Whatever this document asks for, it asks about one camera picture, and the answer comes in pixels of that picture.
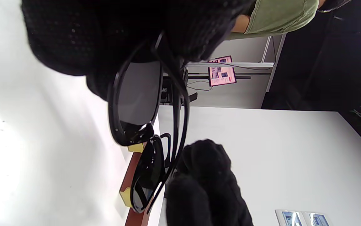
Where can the person's left hand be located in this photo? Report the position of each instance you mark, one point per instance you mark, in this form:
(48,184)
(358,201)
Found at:
(89,31)

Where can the black sunglasses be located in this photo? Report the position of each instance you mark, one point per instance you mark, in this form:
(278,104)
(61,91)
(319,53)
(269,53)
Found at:
(139,91)

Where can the person's right hand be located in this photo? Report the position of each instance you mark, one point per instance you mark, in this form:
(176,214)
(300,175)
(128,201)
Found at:
(205,188)

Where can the monitor with pink screen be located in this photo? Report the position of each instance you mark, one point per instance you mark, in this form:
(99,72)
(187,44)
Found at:
(221,72)

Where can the white partition board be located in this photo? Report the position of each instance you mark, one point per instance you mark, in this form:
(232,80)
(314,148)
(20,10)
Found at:
(293,157)

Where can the small blue white poster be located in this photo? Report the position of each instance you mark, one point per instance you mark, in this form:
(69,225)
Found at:
(290,218)
(318,219)

